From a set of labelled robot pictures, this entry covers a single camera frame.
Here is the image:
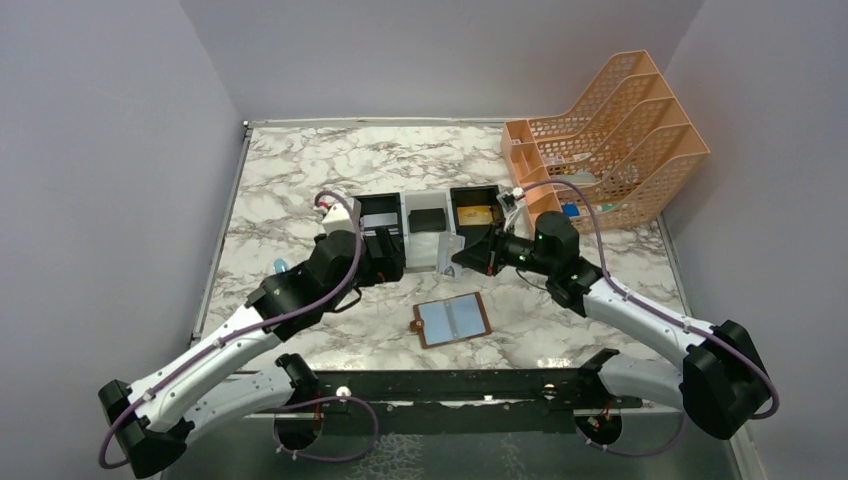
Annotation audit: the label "brown leather card holder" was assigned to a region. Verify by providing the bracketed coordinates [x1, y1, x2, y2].
[409, 292, 492, 349]

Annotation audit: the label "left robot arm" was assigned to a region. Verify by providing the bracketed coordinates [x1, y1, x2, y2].
[98, 228, 405, 479]

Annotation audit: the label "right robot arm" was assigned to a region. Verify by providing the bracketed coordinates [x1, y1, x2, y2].
[451, 212, 777, 440]

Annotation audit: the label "silver card in tray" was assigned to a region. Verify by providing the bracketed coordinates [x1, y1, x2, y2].
[361, 212, 399, 230]

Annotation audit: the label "gold card in tray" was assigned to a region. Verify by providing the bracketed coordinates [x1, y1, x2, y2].
[457, 205, 494, 227]

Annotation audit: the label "black cards in tray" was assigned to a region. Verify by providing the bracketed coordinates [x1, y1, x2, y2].
[407, 208, 447, 234]

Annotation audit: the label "white middle tray box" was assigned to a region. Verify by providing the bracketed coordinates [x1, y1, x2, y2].
[400, 189, 456, 271]

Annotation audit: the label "black right tray box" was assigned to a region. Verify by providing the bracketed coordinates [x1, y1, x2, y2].
[449, 184, 505, 246]

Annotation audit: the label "black tray box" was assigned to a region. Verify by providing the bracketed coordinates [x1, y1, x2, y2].
[449, 184, 505, 246]
[355, 193, 405, 280]

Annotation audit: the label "black left tray box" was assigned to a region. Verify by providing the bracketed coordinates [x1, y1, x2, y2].
[355, 193, 405, 280]

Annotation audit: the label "blue correction tape blister pack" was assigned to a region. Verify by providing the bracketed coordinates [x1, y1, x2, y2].
[269, 258, 290, 274]

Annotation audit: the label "orange plastic file organizer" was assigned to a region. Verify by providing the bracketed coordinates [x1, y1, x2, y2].
[501, 50, 710, 233]

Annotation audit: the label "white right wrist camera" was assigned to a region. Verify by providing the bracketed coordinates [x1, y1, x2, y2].
[497, 187, 525, 232]

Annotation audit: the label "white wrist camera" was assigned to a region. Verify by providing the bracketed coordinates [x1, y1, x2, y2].
[497, 187, 525, 232]
[321, 204, 354, 235]

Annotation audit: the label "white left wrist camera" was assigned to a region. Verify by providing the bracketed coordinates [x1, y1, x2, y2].
[321, 204, 354, 235]

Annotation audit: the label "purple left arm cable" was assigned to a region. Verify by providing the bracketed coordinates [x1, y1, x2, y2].
[97, 190, 382, 470]

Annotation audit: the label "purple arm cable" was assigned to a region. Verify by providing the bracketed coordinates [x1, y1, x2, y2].
[513, 178, 782, 458]
[97, 190, 382, 470]

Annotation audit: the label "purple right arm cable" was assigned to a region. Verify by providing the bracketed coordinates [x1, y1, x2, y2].
[513, 178, 782, 458]

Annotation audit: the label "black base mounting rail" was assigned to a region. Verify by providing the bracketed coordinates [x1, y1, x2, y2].
[270, 368, 643, 439]

